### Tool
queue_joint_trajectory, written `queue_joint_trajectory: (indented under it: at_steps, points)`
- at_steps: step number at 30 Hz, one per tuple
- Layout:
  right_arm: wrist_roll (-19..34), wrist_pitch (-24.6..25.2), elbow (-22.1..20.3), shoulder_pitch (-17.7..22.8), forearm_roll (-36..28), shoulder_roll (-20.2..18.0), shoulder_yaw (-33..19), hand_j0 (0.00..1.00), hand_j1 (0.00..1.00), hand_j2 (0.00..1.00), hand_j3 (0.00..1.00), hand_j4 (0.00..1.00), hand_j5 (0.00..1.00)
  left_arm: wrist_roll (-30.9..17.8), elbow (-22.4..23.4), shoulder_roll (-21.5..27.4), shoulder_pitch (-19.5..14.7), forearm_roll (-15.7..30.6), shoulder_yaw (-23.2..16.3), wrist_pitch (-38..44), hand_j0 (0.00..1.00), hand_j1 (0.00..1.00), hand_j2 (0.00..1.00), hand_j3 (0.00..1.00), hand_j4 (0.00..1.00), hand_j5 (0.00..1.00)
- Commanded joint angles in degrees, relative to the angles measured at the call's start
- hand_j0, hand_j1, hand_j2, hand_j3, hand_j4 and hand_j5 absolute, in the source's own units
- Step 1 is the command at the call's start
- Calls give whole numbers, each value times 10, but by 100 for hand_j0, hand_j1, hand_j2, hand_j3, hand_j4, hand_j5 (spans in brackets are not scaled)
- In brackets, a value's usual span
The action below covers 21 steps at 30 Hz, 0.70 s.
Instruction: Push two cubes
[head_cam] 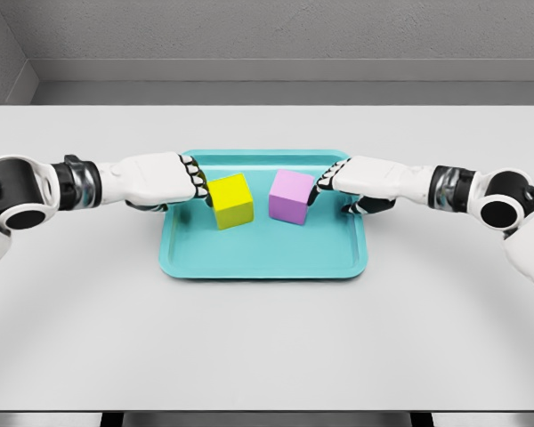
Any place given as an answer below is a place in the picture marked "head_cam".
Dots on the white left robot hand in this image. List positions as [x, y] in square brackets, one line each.
[160, 178]

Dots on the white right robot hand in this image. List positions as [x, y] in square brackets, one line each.
[369, 178]

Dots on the yellow cube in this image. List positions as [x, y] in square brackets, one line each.
[231, 201]

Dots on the pink cube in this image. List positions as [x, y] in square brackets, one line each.
[290, 195]

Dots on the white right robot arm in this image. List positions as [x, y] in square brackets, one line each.
[494, 195]

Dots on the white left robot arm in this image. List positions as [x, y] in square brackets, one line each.
[49, 184]

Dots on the teal tray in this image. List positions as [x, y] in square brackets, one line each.
[262, 249]

